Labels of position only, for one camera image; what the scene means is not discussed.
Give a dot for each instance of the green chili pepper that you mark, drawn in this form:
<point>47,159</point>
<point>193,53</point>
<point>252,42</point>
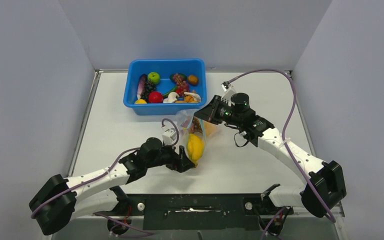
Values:
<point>165,95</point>

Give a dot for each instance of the white mushroom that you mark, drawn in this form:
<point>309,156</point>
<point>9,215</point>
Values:
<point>172,97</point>
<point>196,96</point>

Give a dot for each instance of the red apple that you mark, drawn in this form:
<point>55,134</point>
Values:
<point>155,97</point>

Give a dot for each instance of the yellow banana bunch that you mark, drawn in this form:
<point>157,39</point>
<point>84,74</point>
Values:
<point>195,147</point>

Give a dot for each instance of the dark green avocado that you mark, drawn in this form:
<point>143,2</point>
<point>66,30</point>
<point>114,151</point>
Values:
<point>178,77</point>

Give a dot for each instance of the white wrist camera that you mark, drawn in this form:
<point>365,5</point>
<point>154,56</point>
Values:
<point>229,91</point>
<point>170,137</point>

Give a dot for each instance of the white mushroom lower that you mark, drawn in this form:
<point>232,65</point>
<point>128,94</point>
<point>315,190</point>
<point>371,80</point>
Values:
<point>196,96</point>

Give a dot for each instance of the blue plastic bin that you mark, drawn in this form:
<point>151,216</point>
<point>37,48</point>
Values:
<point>165,68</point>

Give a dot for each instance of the yellow lemon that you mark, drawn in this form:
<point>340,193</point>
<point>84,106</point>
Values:
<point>140,101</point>

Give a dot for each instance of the clear zip top bag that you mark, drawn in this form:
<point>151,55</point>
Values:
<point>183,120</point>

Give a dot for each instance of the dark black grape bunch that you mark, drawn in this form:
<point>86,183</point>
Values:
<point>148,88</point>

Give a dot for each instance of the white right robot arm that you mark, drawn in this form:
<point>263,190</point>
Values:
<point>323,184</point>

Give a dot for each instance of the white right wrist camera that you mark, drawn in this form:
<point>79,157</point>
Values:
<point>229,91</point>

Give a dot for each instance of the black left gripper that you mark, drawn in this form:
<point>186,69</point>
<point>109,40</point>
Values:
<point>179,162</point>

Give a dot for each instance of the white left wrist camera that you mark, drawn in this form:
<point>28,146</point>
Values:
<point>170,137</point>

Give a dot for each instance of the yellow bell pepper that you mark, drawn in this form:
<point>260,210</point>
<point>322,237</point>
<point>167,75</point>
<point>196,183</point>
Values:
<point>210,129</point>

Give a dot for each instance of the brown kiwi fruit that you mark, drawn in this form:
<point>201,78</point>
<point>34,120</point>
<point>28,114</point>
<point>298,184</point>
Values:
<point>193,80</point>

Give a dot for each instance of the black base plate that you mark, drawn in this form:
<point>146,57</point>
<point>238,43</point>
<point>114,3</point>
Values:
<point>247,211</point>

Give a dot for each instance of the dried brown grape bunch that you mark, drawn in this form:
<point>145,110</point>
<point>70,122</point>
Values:
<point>195,126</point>

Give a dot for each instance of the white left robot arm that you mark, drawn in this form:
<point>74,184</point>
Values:
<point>61,200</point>

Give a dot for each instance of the purple eggplant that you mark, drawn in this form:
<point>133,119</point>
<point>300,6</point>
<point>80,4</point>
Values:
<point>141,85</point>

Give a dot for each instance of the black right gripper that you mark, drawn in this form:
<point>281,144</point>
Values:
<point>210,112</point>

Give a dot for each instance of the aluminium frame rail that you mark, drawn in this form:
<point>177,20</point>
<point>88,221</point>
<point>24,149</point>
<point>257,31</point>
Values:
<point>84,122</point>

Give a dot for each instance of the white mushroom upper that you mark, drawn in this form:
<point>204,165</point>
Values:
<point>172,97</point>

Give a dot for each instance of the red grape bunch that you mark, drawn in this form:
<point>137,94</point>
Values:
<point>182,87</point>

